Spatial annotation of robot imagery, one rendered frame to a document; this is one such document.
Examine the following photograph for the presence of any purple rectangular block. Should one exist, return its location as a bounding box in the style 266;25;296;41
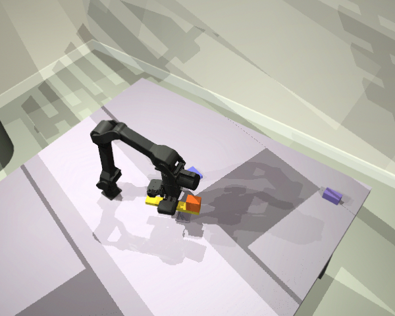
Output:
322;188;342;205

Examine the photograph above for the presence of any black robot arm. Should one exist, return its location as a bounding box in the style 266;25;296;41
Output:
90;120;200;201

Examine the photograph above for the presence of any yellow bar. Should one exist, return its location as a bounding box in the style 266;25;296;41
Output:
145;195;201;215

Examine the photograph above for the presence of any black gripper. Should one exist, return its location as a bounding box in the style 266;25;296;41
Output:
157;181;183;216

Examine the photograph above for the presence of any blue rectangular block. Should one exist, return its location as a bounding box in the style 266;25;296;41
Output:
187;167;203;179

